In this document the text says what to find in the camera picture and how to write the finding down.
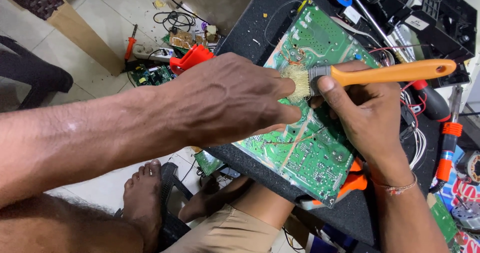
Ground black chair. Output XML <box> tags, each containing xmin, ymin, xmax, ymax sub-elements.
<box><xmin>0</xmin><ymin>35</ymin><xmax>74</xmax><ymax>110</ymax></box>

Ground orange black soldering iron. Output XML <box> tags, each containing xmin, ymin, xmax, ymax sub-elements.
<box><xmin>429</xmin><ymin>86</ymin><xmax>464</xmax><ymax>194</ymax></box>

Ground small green circuit board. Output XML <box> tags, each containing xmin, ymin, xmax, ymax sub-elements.
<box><xmin>129</xmin><ymin>63</ymin><xmax>176</xmax><ymax>87</ymax></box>

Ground person's right leg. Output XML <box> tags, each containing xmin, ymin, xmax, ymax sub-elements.
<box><xmin>178</xmin><ymin>175</ymin><xmax>297</xmax><ymax>231</ymax></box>

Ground narrow green circuit board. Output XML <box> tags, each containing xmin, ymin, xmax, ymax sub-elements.
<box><xmin>427</xmin><ymin>194</ymin><xmax>460</xmax><ymax>243</ymax></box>

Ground white wire bundle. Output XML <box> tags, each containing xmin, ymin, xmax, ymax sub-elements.
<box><xmin>408</xmin><ymin>127</ymin><xmax>427</xmax><ymax>170</ymax></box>

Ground person's left leg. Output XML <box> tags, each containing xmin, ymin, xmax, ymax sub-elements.
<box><xmin>0</xmin><ymin>159</ymin><xmax>163</xmax><ymax>253</ymax></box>

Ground person's left hand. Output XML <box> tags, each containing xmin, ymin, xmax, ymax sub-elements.
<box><xmin>164</xmin><ymin>52</ymin><xmax>303</xmax><ymax>149</ymax></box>

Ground person's leg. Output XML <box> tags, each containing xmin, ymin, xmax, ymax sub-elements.
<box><xmin>178</xmin><ymin>175</ymin><xmax>297</xmax><ymax>231</ymax></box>
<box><xmin>0</xmin><ymin>159</ymin><xmax>163</xmax><ymax>253</ymax></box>

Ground red handled screwdriver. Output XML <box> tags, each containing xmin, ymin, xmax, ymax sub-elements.
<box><xmin>123</xmin><ymin>24</ymin><xmax>139</xmax><ymax>63</ymax></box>

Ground person's right hand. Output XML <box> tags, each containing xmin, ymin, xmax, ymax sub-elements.
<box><xmin>310</xmin><ymin>61</ymin><xmax>412</xmax><ymax>179</ymax></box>

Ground green circuit board piece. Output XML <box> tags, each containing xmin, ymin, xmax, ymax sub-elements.
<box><xmin>193</xmin><ymin>150</ymin><xmax>225</xmax><ymax>177</ymax></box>

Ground thread bracelet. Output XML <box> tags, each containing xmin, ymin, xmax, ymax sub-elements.
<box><xmin>371</xmin><ymin>172</ymin><xmax>418</xmax><ymax>196</ymax></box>

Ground black plastic housing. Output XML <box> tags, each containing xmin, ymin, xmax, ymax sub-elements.
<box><xmin>390</xmin><ymin>0</ymin><xmax>478</xmax><ymax>88</ymax></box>

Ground red black screwdriver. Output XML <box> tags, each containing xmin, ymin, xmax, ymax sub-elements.
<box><xmin>410</xmin><ymin>80</ymin><xmax>451</xmax><ymax>123</ymax></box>

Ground black cable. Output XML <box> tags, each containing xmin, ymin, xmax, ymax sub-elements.
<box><xmin>153</xmin><ymin>0</ymin><xmax>211</xmax><ymax>34</ymax></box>

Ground electric motor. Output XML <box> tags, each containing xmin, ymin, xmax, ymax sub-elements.
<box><xmin>450</xmin><ymin>195</ymin><xmax>480</xmax><ymax>231</ymax></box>
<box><xmin>455</xmin><ymin>150</ymin><xmax>480</xmax><ymax>186</ymax></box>

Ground orange handled bristle brush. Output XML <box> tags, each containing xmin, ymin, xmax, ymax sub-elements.
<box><xmin>279</xmin><ymin>59</ymin><xmax>457</xmax><ymax>103</ymax></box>

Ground black foam mat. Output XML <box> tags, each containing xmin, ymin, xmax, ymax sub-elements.
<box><xmin>204</xmin><ymin>0</ymin><xmax>444</xmax><ymax>247</ymax></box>

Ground metal rod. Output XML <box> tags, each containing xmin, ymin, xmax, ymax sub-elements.
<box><xmin>350</xmin><ymin>0</ymin><xmax>407</xmax><ymax>64</ymax></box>

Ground beige shorts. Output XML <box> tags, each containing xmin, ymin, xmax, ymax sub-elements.
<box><xmin>162</xmin><ymin>203</ymin><xmax>281</xmax><ymax>253</ymax></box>

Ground brown circuit board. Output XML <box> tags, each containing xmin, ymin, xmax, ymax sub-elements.
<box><xmin>169</xmin><ymin>29</ymin><xmax>209</xmax><ymax>50</ymax></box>

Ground large green circuit board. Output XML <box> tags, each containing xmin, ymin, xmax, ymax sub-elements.
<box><xmin>232</xmin><ymin>0</ymin><xmax>380</xmax><ymax>208</ymax></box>

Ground red plastic tool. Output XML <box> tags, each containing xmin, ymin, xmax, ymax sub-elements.
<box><xmin>169</xmin><ymin>44</ymin><xmax>215</xmax><ymax>76</ymax></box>

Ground white power strip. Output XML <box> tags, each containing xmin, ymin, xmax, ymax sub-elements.
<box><xmin>133</xmin><ymin>45</ymin><xmax>177</xmax><ymax>63</ymax></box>

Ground red wire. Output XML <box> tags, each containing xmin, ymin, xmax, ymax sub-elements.
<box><xmin>367</xmin><ymin>44</ymin><xmax>428</xmax><ymax>130</ymax></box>

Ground orange plastic tool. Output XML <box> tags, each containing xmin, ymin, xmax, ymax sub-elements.
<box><xmin>300</xmin><ymin>157</ymin><xmax>369</xmax><ymax>210</ymax></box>

